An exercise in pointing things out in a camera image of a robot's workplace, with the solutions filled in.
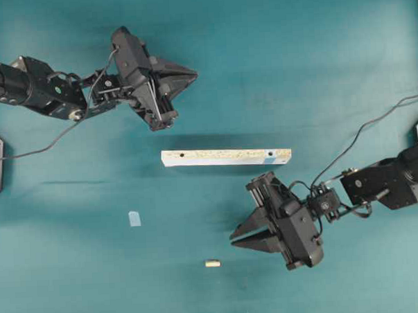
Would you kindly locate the long wooden board with holes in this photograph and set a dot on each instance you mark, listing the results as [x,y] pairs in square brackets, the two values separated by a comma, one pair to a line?
[232,157]

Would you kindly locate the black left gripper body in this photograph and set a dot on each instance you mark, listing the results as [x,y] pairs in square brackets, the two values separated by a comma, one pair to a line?
[137,84]

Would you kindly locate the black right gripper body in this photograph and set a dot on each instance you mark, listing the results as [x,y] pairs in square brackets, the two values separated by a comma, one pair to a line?
[289,220]

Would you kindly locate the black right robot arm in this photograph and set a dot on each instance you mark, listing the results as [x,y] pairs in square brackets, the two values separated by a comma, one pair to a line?
[392,182]

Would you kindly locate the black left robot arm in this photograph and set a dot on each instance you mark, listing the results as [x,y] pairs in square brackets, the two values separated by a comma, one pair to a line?
[33,84]

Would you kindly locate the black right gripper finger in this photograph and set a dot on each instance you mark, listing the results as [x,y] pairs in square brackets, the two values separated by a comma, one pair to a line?
[257,220]
[263,241]

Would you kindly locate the short wooden rod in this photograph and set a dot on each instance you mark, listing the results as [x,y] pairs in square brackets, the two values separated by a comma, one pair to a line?
[211,263]

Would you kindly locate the blue tape marker left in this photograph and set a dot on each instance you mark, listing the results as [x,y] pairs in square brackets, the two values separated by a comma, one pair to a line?
[134,219]

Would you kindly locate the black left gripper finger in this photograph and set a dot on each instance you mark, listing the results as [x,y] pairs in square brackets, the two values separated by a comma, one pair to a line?
[166,67]
[171,86]

